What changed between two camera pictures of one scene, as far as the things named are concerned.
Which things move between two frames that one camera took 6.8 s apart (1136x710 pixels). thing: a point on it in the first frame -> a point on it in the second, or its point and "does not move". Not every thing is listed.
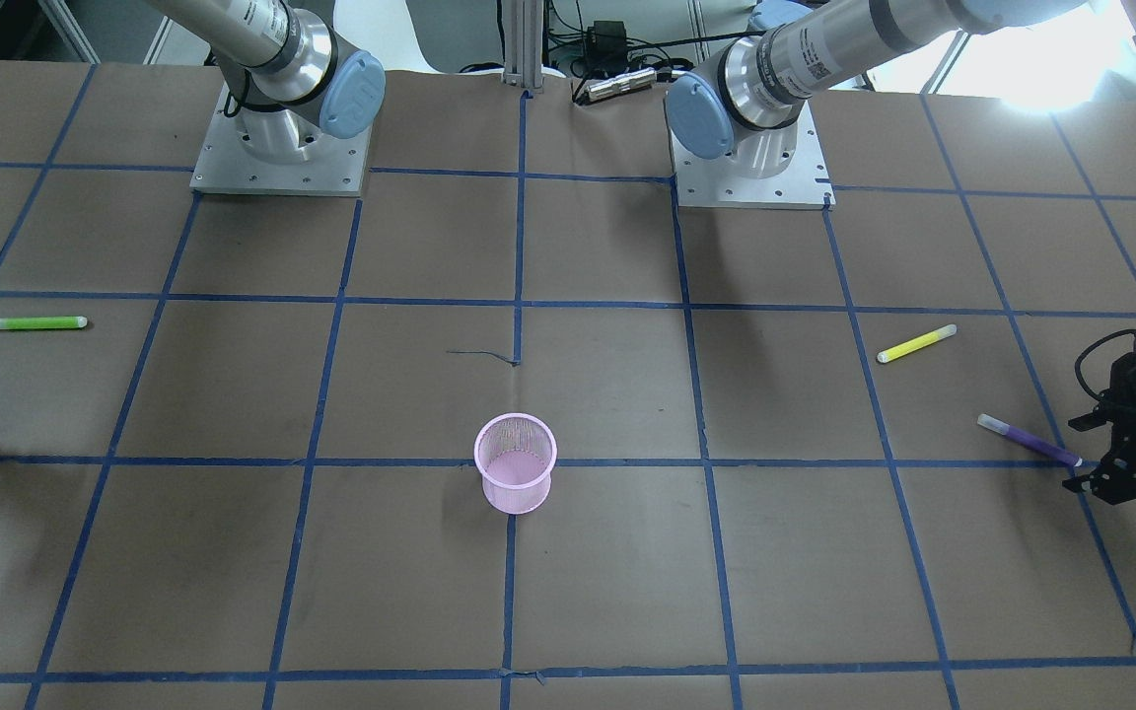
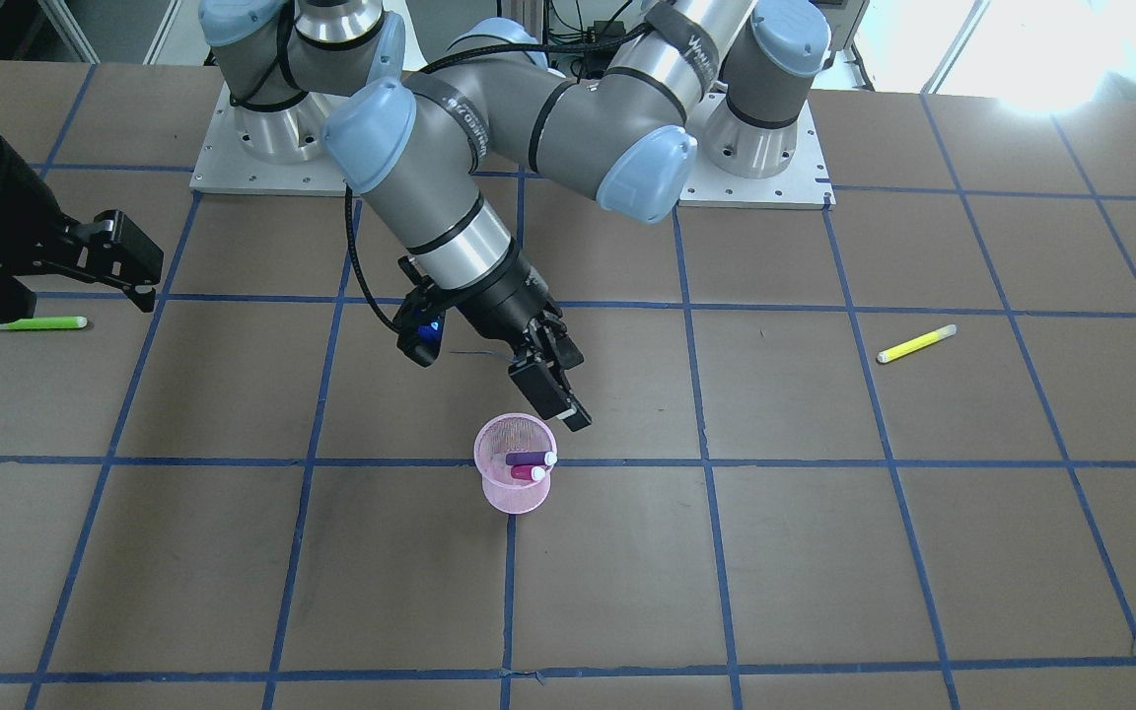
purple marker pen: x=1028 y=439 -> x=532 y=459
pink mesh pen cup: x=516 y=454 does not move
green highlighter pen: x=24 y=323 does not move
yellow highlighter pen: x=916 y=343 does not move
